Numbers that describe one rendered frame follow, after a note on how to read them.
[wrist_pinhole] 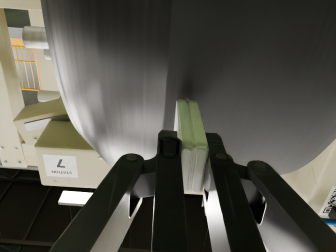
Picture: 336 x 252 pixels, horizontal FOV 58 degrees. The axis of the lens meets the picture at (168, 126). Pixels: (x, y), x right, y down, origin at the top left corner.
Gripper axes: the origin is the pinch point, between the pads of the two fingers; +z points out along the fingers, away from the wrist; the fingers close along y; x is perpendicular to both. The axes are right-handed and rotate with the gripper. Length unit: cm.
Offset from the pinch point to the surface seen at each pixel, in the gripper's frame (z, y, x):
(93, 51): 3.8, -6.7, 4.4
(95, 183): 56, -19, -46
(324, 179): 26.3, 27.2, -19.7
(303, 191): 29.8, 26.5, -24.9
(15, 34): 578, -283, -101
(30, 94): 1001, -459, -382
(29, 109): 74, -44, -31
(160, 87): 3.9, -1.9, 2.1
